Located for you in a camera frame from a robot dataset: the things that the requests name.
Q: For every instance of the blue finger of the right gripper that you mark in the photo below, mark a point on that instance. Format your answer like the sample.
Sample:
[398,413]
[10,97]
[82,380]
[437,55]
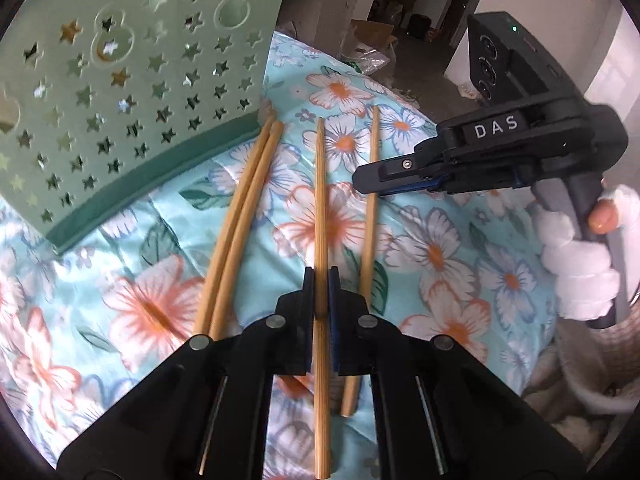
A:
[396,175]

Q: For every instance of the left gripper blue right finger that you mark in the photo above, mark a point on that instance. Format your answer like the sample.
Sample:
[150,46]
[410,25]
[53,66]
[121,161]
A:
[439,412]

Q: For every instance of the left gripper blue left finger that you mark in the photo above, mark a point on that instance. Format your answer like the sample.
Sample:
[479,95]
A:
[203,412]

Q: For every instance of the bamboo chopstick six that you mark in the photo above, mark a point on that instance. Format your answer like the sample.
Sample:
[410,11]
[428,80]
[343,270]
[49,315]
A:
[352,383]

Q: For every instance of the bamboo chopstick two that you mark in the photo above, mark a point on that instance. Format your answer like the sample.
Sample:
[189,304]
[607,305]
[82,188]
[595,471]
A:
[322,398]

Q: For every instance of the bamboo chopstick three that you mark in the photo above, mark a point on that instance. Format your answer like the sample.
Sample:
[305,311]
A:
[217,328]

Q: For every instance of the bamboo chopstick one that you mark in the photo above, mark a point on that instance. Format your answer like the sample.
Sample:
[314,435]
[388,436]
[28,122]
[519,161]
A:
[215,269]

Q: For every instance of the green utensil holder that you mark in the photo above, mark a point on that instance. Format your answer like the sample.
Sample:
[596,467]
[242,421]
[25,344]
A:
[104,100]

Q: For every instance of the right hand white glove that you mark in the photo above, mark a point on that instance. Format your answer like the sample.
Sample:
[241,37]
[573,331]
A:
[586,282]

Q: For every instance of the cardboard box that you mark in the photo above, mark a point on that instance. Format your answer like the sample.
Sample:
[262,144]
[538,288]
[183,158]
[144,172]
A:
[374,34]

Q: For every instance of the floral quilt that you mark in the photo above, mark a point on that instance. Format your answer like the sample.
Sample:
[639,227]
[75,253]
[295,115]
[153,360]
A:
[79,331]

